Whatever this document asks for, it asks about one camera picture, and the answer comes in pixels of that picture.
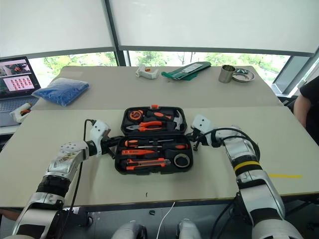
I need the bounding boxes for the person in black shirt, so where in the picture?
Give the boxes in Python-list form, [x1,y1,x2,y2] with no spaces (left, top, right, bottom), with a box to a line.
[293,75,319,146]

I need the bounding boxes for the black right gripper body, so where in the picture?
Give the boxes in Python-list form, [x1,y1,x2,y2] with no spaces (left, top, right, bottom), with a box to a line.
[192,130,208,148]

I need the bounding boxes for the orange black utility knife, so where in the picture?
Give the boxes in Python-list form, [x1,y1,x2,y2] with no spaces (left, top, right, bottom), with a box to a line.
[121,159,171,171]

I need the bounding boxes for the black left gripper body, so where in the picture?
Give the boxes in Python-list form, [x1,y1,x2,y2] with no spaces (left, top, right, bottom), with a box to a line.
[100,136,113,156]

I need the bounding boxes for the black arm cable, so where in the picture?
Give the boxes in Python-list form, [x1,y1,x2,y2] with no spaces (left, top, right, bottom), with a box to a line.
[198,127,261,160]
[66,119,97,225]

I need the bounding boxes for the white cable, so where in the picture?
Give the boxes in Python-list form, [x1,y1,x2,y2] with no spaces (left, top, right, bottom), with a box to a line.
[159,201,176,239]

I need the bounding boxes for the silver rounded robot leg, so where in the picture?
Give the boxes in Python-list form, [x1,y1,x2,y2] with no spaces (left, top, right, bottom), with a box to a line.
[176,218,201,239]
[110,220,148,239]

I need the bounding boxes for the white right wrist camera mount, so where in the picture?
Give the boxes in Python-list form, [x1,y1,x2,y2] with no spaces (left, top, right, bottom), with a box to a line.
[191,114,218,137]

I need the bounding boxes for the metal cup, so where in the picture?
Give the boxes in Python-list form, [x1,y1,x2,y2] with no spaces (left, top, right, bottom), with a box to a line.
[218,64,237,84]

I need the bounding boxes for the orange black handled screwdriver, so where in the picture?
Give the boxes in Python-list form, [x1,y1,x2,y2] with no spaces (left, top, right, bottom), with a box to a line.
[137,143,189,151]
[124,139,175,148]

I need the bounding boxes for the white roller blind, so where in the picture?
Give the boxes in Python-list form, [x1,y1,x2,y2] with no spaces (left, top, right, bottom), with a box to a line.
[0,0,117,58]
[109,0,319,57]

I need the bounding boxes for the yellow tape strip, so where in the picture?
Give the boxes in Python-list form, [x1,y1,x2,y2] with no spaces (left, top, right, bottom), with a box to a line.
[268,173,303,179]

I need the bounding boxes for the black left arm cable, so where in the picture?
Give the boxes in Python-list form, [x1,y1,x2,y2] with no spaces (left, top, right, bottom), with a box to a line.
[66,119,97,225]

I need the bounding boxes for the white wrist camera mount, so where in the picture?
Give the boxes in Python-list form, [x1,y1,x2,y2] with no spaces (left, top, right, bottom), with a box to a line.
[89,119,112,156]
[191,114,218,137]

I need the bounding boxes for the green plastic bag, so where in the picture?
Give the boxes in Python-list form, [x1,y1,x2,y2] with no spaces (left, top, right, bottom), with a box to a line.
[160,61,212,82]

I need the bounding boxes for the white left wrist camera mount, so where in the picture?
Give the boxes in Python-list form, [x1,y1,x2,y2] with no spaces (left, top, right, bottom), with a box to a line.
[89,119,112,156]

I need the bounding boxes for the orange tester pen screwdriver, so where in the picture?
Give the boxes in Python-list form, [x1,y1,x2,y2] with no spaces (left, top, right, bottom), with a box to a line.
[121,148,160,156]

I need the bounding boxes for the blue cloth bundle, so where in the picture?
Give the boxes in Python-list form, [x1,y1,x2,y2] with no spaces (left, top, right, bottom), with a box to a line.
[31,77,90,108]

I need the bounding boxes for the dark window frame post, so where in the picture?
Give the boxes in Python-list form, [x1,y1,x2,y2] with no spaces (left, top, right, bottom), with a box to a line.
[103,0,131,67]

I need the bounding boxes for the open laptop computer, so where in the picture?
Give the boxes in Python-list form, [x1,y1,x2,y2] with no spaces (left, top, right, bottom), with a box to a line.
[0,56,42,128]

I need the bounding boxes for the orange black tape measure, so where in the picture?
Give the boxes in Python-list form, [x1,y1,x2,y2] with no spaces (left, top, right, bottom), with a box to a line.
[128,109,148,123]

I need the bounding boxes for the claw hammer orange black handle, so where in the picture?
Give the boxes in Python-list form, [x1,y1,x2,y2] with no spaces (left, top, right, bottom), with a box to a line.
[146,109,186,132]

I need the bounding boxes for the beige table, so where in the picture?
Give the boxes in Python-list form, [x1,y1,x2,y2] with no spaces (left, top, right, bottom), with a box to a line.
[0,106,319,208]
[31,65,285,112]

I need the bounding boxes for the white glue gun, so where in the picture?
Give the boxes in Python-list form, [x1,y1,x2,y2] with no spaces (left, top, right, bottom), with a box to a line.
[9,102,33,123]

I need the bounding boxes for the white plastic handheld device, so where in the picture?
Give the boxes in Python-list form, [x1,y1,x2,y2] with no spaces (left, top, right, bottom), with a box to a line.
[135,63,160,81]

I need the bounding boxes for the round metal dish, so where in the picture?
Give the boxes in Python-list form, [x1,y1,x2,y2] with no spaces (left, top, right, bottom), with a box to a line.
[231,68,256,83]

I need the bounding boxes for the black electrical tape roll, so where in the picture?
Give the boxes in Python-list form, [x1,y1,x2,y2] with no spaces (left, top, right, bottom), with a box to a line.
[173,153,189,168]

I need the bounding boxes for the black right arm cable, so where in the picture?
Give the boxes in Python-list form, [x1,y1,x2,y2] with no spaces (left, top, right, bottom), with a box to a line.
[198,127,261,160]

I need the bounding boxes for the black tool case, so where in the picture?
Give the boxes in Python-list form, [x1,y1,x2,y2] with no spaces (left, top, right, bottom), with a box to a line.
[114,104,195,176]

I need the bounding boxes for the orange handled pliers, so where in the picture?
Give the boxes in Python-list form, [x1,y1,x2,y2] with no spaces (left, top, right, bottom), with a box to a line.
[126,120,164,132]

